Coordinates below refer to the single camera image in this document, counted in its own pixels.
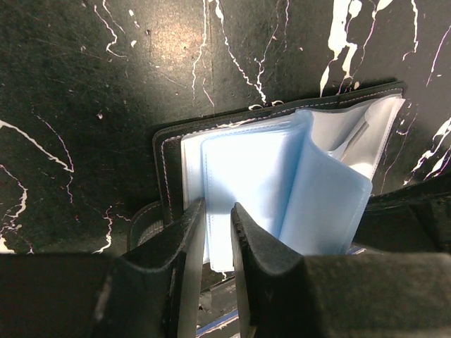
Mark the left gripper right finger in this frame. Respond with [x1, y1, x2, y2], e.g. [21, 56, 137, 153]
[230, 204, 450, 337]

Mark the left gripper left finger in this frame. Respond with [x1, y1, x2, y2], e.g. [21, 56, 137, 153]
[1, 199, 206, 337]

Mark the black leather card holder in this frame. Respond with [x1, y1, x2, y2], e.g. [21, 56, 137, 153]
[128, 81, 407, 272]

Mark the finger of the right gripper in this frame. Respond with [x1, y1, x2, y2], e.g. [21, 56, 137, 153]
[352, 173, 450, 252]

